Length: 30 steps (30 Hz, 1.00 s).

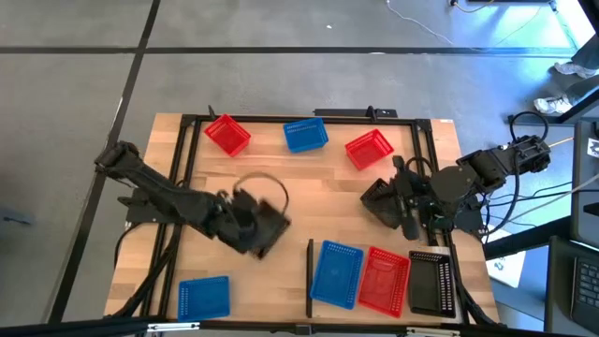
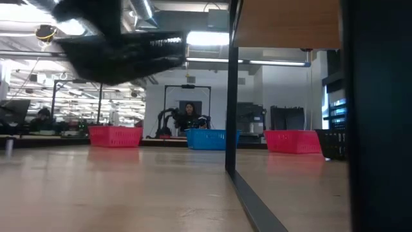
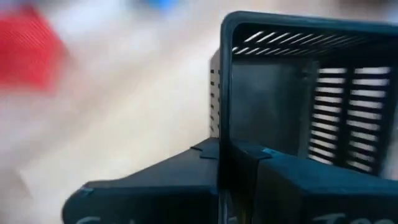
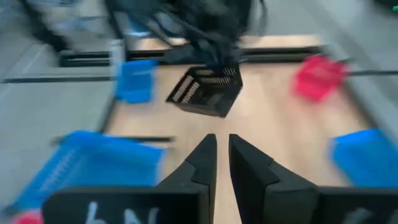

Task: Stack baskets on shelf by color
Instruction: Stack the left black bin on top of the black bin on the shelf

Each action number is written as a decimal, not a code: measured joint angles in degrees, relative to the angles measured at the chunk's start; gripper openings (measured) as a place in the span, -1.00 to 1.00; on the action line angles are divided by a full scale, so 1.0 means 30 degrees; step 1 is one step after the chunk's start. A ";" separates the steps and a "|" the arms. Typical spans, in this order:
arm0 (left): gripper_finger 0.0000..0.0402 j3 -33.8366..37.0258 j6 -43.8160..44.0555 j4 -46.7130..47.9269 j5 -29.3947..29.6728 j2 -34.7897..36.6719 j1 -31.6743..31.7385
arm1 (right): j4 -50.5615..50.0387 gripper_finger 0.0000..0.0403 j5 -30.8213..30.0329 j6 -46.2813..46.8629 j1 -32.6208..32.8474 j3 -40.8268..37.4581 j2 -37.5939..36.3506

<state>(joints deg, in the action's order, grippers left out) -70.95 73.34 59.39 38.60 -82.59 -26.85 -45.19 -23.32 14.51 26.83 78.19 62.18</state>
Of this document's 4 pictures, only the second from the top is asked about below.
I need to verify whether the black wall panel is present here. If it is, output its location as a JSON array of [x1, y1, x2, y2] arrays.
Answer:
[[270, 105, 306, 131]]

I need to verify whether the black background gantry frame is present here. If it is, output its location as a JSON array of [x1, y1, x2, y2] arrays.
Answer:
[[163, 84, 212, 130]]

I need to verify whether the black background post frame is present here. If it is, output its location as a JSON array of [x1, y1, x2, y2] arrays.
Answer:
[[50, 79, 104, 126]]

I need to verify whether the bright ceiling light panel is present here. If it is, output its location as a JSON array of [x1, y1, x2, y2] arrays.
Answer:
[[185, 30, 231, 46]]

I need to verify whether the blue plastic basket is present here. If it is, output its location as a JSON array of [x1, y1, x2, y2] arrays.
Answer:
[[185, 128, 241, 151]]

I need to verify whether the black aluminium table frame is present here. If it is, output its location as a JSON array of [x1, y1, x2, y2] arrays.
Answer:
[[0, 137, 268, 150]]

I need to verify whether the silver ventilation duct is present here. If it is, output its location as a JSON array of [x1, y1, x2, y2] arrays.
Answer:
[[128, 0, 159, 28]]

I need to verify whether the person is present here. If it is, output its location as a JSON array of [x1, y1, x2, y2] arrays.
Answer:
[[29, 108, 55, 132], [174, 102, 211, 133]]

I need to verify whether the dark storage cabinet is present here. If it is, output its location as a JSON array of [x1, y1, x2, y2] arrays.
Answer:
[[237, 101, 268, 135]]

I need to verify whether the black plastic basket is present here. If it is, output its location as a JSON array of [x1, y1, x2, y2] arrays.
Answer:
[[314, 128, 348, 161], [53, 30, 188, 86]]

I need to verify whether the small white cylinder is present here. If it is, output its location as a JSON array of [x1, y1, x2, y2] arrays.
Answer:
[[4, 137, 15, 159]]

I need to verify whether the hanging black yellow dome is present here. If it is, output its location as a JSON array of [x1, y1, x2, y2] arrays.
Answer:
[[34, 24, 58, 43]]

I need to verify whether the dark monitor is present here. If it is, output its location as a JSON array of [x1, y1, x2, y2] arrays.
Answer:
[[0, 99, 32, 135]]

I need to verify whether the red plastic basket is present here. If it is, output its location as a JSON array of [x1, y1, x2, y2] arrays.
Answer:
[[263, 130, 323, 155], [88, 125, 144, 149]]

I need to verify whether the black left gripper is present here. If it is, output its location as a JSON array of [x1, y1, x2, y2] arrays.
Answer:
[[51, 0, 124, 35]]

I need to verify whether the long ceiling light strip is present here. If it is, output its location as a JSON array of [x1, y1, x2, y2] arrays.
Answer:
[[185, 57, 312, 68]]

